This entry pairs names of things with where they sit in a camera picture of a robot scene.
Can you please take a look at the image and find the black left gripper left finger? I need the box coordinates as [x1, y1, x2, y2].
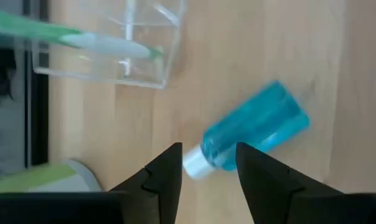
[109, 142, 183, 224]

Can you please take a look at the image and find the green toothbrush in clear wrapper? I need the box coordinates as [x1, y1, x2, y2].
[0, 8, 163, 60]

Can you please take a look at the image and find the blue mouthwash bottle white cap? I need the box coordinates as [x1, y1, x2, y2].
[181, 79, 311, 180]

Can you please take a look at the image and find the clear acrylic organizer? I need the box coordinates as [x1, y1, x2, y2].
[31, 0, 188, 90]

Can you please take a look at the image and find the white wipes canister green label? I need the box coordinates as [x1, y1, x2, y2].
[0, 158, 102, 195]

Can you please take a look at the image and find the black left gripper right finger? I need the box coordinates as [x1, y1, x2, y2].
[236, 142, 344, 224]

